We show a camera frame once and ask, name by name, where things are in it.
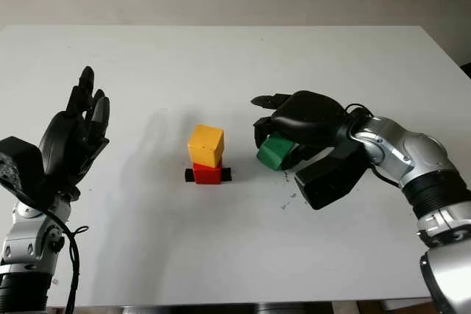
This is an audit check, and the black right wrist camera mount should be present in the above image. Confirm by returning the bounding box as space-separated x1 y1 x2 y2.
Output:
294 118 371 211

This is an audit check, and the black tape strip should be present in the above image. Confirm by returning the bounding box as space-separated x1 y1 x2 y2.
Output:
185 168 233 184

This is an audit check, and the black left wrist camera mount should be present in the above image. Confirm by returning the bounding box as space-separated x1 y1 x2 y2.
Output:
0 136 71 212

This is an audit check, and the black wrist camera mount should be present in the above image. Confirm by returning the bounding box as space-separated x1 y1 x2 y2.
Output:
294 118 371 211
0 136 71 212

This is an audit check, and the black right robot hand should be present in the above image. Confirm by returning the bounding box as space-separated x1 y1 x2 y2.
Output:
250 89 350 171

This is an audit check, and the dark round robot torso part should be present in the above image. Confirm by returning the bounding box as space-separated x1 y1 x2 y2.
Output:
255 301 308 314

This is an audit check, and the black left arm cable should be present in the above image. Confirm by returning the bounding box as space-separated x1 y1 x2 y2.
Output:
21 199 89 314

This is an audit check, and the yellow cube block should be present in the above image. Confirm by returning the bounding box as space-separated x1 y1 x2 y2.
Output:
187 124 225 168

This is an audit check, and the red cube block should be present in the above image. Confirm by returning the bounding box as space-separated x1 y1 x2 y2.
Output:
193 161 223 185

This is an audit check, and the green cube block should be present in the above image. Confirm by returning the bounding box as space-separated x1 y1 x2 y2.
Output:
256 132 297 171

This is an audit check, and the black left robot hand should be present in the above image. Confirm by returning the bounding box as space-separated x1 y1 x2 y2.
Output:
38 65 111 201

